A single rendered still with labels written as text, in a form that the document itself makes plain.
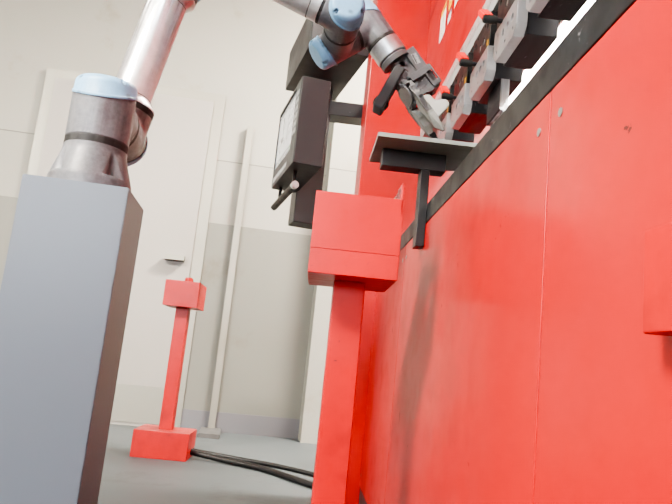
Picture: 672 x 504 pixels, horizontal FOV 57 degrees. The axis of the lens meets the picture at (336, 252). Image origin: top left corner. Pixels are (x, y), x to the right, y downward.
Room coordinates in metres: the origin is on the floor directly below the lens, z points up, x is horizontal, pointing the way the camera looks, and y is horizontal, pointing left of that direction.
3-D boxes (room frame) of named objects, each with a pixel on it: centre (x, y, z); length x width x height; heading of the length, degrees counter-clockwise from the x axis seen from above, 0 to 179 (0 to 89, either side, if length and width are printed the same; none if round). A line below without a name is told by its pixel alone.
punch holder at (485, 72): (1.39, -0.34, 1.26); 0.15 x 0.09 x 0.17; 2
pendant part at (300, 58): (2.60, 0.14, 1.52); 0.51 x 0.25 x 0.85; 16
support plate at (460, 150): (1.36, -0.19, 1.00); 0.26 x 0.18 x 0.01; 92
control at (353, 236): (1.19, -0.03, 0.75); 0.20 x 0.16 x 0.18; 1
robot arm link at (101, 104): (1.16, 0.48, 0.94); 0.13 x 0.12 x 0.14; 8
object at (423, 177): (1.36, -0.15, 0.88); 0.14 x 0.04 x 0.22; 92
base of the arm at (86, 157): (1.15, 0.48, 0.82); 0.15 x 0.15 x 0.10
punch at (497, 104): (1.37, -0.34, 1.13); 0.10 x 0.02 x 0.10; 2
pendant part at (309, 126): (2.53, 0.20, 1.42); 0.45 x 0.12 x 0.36; 16
